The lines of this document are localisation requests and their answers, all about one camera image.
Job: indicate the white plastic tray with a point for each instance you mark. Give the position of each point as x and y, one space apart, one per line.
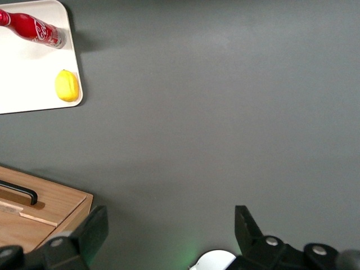
25 76

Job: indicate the red cola bottle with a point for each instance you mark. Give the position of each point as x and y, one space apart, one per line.
31 28

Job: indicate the yellow lemon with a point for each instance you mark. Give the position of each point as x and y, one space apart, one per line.
66 85

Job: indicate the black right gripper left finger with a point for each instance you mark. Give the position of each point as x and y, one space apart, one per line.
84 233

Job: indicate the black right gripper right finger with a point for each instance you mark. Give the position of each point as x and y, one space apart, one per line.
247 230

